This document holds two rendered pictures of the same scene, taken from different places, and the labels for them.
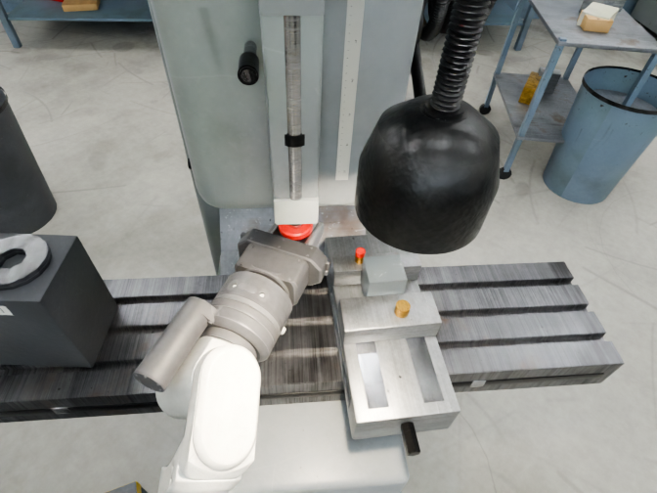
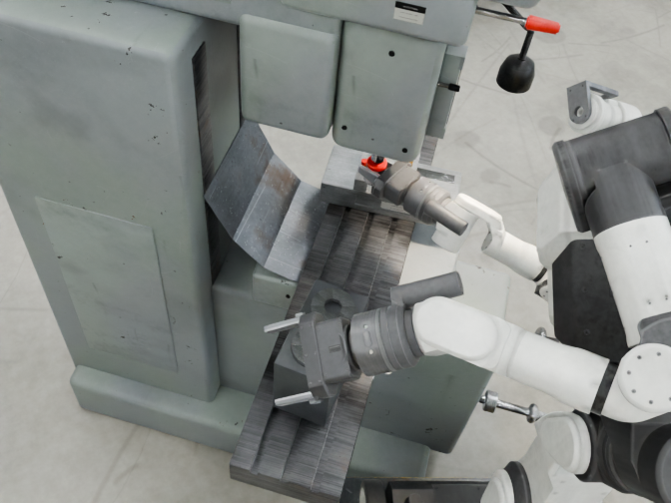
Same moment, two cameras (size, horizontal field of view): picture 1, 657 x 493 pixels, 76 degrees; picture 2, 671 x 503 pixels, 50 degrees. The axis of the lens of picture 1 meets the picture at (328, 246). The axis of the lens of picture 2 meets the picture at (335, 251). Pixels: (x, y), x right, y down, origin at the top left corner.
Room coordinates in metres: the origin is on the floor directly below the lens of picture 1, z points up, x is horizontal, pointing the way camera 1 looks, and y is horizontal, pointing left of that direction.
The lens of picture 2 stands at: (0.13, 1.21, 2.36)
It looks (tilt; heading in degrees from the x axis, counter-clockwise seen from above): 52 degrees down; 287
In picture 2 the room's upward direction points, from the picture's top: 8 degrees clockwise
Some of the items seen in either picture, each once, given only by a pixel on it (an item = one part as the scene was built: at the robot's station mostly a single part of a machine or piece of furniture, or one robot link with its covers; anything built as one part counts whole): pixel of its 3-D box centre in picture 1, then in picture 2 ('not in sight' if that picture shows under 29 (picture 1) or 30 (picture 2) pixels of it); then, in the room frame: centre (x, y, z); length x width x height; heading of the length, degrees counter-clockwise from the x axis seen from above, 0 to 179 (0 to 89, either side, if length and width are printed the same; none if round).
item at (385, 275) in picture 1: (382, 280); not in sight; (0.42, -0.09, 1.08); 0.06 x 0.05 x 0.06; 100
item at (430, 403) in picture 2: not in sight; (354, 335); (0.38, 0.04, 0.47); 0.81 x 0.32 x 0.60; 7
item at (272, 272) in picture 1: (266, 285); (407, 190); (0.32, 0.08, 1.19); 0.13 x 0.12 x 0.10; 72
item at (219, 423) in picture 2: not in sight; (269, 368); (0.65, 0.08, 0.10); 1.20 x 0.60 x 0.20; 7
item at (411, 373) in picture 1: (381, 315); (391, 181); (0.39, -0.10, 1.02); 0.35 x 0.15 x 0.11; 10
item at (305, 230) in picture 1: (295, 224); (376, 162); (0.41, 0.05, 1.21); 0.05 x 0.05 x 0.01
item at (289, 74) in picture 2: not in sight; (302, 47); (0.60, 0.07, 1.47); 0.24 x 0.19 x 0.26; 97
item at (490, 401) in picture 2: not in sight; (517, 409); (-0.14, 0.12, 0.55); 0.22 x 0.06 x 0.06; 7
